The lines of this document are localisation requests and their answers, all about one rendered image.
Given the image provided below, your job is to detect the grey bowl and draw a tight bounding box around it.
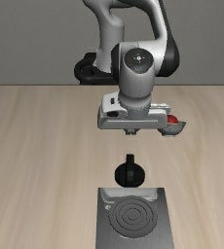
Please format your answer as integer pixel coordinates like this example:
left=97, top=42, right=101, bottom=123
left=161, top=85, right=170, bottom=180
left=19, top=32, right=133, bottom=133
left=157, top=120, right=187, bottom=137

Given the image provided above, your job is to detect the round black pan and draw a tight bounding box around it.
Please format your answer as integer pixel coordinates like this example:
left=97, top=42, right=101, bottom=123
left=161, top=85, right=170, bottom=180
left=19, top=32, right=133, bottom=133
left=114, top=153, right=147, bottom=189

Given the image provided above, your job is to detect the red round fruit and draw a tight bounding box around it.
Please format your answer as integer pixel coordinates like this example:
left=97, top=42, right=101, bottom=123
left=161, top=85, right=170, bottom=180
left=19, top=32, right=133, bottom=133
left=167, top=114, right=180, bottom=126

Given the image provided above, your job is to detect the grey stove plate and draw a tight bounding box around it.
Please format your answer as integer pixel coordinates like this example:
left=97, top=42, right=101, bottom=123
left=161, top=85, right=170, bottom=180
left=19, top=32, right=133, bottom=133
left=95, top=187, right=176, bottom=249

